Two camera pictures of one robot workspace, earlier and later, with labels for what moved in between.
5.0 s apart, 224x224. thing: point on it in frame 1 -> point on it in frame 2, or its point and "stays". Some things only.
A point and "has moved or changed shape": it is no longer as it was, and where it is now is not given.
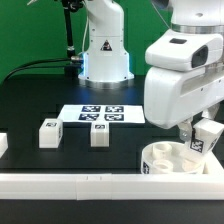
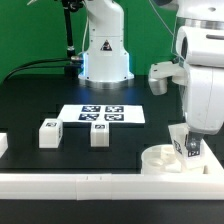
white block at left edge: [3, 144] stays
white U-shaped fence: [207, 186] stays
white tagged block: [205, 135] has moved or changed shape
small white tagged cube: [50, 133] stays
